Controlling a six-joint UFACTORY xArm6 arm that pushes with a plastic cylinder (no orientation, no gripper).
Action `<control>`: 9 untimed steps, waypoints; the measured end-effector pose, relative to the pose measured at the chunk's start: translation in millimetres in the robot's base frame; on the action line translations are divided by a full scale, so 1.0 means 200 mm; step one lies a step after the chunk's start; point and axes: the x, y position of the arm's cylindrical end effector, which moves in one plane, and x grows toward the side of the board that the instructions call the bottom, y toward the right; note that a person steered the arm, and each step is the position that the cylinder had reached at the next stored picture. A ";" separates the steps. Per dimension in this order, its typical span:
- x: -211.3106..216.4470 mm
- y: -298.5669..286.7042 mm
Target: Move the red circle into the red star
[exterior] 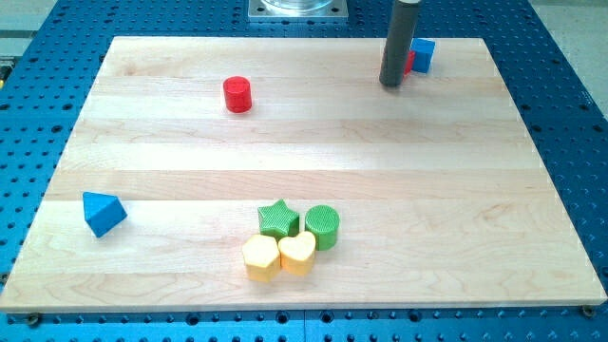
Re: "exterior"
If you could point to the green star block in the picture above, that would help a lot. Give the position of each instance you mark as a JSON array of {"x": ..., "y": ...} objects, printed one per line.
[{"x": 278, "y": 221}]

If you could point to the red star block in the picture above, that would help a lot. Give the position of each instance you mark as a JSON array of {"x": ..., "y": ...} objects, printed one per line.
[{"x": 409, "y": 62}]

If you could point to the green cylinder block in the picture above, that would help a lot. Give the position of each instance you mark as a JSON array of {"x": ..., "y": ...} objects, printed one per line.
[{"x": 323, "y": 222}]

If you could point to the yellow heart block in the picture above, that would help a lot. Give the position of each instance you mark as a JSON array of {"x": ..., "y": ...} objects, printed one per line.
[{"x": 297, "y": 253}]

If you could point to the yellow hexagon block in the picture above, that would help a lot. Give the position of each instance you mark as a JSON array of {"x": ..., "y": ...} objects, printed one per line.
[{"x": 261, "y": 258}]

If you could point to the wooden board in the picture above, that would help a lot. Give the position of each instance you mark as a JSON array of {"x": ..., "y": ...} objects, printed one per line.
[{"x": 442, "y": 196}]

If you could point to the red cylinder block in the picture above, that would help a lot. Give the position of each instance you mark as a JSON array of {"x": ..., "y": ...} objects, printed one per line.
[{"x": 237, "y": 94}]

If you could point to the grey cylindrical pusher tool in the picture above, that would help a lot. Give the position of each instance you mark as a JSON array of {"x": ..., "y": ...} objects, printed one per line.
[{"x": 402, "y": 25}]

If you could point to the blue cube block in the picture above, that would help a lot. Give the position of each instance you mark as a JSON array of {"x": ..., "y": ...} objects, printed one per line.
[{"x": 424, "y": 50}]

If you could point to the blue triangle block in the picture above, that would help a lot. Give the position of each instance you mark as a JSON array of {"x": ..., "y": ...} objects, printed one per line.
[{"x": 102, "y": 212}]

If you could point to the blue perforated metal table plate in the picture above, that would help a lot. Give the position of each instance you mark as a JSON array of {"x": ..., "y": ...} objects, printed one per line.
[{"x": 552, "y": 56}]

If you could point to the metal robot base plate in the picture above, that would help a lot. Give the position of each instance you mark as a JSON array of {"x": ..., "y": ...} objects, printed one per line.
[{"x": 297, "y": 10}]

